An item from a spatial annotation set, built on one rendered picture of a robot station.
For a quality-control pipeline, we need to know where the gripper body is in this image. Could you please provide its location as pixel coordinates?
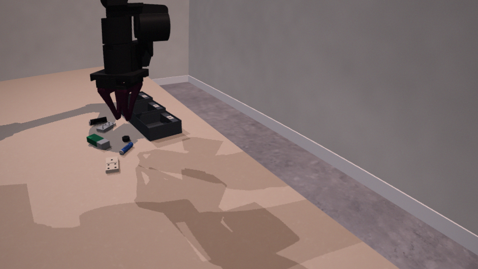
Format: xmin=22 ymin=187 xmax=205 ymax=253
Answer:
xmin=90 ymin=42 xmax=149 ymax=90

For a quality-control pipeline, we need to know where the white domino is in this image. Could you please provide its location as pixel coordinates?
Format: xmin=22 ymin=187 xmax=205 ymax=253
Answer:
xmin=97 ymin=122 xmax=116 ymax=132
xmin=106 ymin=156 xmax=119 ymax=174

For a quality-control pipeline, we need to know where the blue battery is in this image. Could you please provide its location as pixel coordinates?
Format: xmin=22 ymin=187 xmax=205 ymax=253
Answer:
xmin=119 ymin=142 xmax=133 ymax=155

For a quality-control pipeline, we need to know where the black rack of bins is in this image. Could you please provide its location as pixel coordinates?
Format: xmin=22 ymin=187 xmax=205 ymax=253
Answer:
xmin=129 ymin=91 xmax=182 ymax=141

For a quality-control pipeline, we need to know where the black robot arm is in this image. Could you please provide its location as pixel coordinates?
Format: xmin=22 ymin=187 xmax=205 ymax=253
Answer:
xmin=100 ymin=0 xmax=170 ymax=72

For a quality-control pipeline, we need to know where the green and white eraser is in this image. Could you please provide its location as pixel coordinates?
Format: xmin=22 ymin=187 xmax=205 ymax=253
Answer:
xmin=87 ymin=134 xmax=110 ymax=150

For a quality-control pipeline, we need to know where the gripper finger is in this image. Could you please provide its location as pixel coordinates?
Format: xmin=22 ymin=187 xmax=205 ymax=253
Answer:
xmin=117 ymin=82 xmax=143 ymax=121
xmin=97 ymin=88 xmax=122 ymax=120

